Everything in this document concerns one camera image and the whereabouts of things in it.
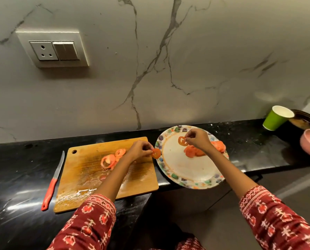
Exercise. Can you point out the wooden cutting board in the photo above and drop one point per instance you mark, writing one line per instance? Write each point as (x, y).
(79, 166)

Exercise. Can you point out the red patterned tunic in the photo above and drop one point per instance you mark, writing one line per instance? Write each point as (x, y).
(189, 244)

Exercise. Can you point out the person's left hand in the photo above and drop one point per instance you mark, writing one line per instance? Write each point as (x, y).
(138, 152)

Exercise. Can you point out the red patterned left sleeve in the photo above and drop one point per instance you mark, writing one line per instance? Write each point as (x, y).
(87, 223)

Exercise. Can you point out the dark cooking pot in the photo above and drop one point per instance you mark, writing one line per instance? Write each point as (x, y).
(308, 115)

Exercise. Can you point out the red tomato slice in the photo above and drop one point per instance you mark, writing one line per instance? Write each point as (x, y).
(156, 153)
(179, 141)

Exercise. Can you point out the brown lower cabinet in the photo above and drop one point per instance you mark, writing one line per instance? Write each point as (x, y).
(196, 200)

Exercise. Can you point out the person's left forearm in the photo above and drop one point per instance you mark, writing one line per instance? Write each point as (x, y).
(114, 180)

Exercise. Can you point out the person's right forearm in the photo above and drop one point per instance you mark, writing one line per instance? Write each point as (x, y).
(230, 174)

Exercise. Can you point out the floral rimmed plate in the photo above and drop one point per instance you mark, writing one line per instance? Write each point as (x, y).
(186, 169)

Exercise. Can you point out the row of tomato slices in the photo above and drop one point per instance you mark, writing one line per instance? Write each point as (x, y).
(190, 152)

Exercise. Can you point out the wall socket and switch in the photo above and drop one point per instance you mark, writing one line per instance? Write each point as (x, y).
(53, 49)

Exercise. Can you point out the green paper cup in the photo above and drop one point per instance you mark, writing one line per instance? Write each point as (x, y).
(273, 121)

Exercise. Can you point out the red patterned sleeve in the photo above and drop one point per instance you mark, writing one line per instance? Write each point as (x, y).
(277, 221)
(87, 223)

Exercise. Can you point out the red patterned right sleeve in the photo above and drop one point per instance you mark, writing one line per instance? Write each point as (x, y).
(277, 221)

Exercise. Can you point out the pile of tomato slices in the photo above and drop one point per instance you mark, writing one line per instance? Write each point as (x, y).
(112, 158)

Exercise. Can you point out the person's right hand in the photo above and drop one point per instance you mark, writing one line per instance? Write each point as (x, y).
(199, 139)

